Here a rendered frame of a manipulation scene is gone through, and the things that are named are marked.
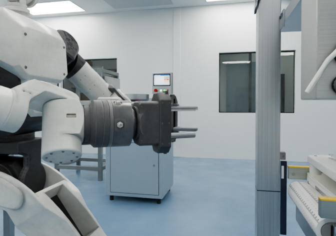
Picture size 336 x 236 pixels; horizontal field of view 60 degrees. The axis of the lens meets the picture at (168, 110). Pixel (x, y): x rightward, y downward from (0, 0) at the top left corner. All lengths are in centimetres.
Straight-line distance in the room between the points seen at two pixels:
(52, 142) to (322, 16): 48
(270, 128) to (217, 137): 478
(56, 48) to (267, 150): 65
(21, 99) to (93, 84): 60
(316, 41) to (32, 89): 46
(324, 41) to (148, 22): 558
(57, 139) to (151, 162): 253
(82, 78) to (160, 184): 213
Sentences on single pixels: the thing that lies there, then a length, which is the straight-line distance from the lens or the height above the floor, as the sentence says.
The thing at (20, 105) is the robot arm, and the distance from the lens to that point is 49.
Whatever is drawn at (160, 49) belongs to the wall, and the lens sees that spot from 584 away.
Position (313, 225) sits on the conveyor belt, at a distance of 64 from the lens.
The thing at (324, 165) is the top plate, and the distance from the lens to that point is 72.
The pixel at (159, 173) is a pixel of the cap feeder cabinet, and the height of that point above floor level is 32.
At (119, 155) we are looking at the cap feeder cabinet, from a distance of 311.
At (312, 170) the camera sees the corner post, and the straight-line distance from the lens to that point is 83.
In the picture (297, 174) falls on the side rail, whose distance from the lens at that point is 86.
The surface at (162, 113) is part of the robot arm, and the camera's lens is 56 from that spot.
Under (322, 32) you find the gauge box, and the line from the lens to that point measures 55.
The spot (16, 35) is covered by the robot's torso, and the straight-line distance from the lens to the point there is 77.
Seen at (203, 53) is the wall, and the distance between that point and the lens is 568.
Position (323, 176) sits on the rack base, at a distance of 82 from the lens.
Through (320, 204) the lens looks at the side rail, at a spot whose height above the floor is 84.
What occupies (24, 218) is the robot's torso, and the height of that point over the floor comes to 74.
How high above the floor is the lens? 102
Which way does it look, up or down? 1 degrees down
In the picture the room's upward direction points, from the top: straight up
